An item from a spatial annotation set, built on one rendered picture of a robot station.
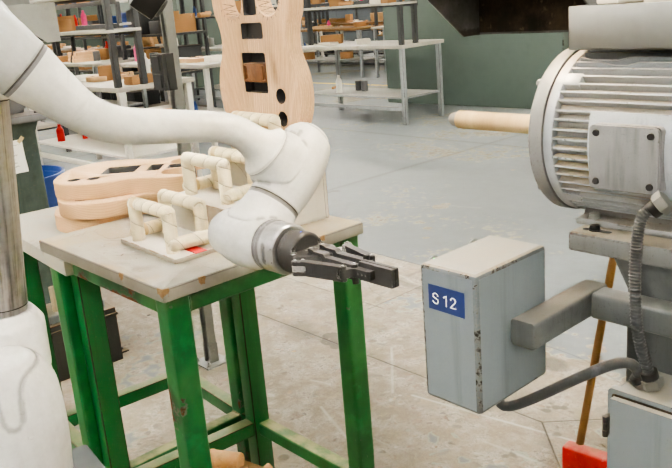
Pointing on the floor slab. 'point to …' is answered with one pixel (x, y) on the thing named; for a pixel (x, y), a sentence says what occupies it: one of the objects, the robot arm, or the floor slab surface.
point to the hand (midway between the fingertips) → (378, 273)
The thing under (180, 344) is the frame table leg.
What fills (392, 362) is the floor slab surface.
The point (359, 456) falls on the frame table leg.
